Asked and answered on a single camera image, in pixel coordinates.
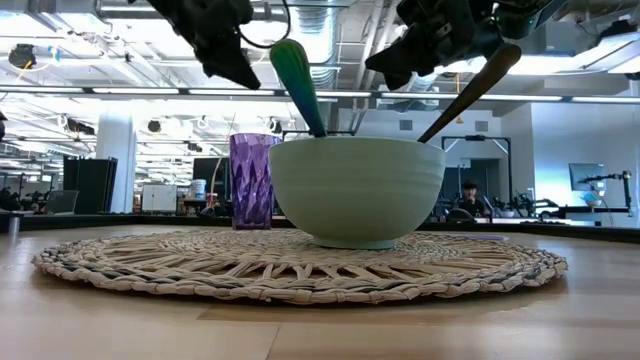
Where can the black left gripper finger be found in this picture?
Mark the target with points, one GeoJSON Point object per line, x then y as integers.
{"type": "Point", "coordinates": [227, 62]}

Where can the pale green ceramic bowl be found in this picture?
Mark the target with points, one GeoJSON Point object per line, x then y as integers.
{"type": "Point", "coordinates": [355, 190]}

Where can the black background robot rig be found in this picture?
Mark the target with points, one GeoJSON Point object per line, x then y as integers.
{"type": "Point", "coordinates": [625, 192]}

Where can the black aluminium table frame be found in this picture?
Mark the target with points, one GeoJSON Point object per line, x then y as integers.
{"type": "Point", "coordinates": [100, 221]}

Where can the black background robot arm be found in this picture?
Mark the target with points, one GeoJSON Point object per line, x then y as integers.
{"type": "Point", "coordinates": [525, 205]}

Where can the grey background monitor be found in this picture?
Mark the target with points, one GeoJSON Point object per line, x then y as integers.
{"type": "Point", "coordinates": [586, 175]}

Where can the black background screen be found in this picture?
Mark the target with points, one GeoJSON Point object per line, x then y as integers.
{"type": "Point", "coordinates": [207, 172]}

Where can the long linear ceiling light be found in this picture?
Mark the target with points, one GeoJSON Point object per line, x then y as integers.
{"type": "Point", "coordinates": [135, 91]}

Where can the white plastic bucket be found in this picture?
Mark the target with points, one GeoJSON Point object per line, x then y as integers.
{"type": "Point", "coordinates": [198, 189]}

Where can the black tall cabinet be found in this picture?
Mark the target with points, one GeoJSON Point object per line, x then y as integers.
{"type": "Point", "coordinates": [90, 185]}

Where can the purple spoon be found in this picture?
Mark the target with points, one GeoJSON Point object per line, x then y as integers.
{"type": "Point", "coordinates": [480, 82]}

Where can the white low cabinet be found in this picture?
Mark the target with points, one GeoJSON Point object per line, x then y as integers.
{"type": "Point", "coordinates": [159, 197]}

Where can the grey mesh chair back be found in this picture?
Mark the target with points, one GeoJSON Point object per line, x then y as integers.
{"type": "Point", "coordinates": [62, 202]}

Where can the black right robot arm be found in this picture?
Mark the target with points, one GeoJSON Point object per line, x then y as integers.
{"type": "Point", "coordinates": [525, 15]}

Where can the teal iridescent spoon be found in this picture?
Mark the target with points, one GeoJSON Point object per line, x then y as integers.
{"type": "Point", "coordinates": [300, 80]}

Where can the black tubular stand frame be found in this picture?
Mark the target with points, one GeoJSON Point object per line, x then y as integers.
{"type": "Point", "coordinates": [508, 160]}

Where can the purple faceted plastic cup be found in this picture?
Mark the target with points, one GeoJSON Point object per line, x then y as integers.
{"type": "Point", "coordinates": [250, 185]}

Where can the white building pillar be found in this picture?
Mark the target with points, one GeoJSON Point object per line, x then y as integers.
{"type": "Point", "coordinates": [116, 165]}

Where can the round woven straw placemat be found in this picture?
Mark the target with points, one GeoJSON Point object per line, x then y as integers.
{"type": "Point", "coordinates": [200, 275]}

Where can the corrugated silver ventilation duct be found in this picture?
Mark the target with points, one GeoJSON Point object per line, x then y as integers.
{"type": "Point", "coordinates": [327, 30]}

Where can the person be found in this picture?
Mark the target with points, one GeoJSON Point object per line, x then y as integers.
{"type": "Point", "coordinates": [470, 200]}

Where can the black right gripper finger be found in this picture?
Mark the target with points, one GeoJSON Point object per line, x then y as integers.
{"type": "Point", "coordinates": [399, 80]}
{"type": "Point", "coordinates": [405, 55]}

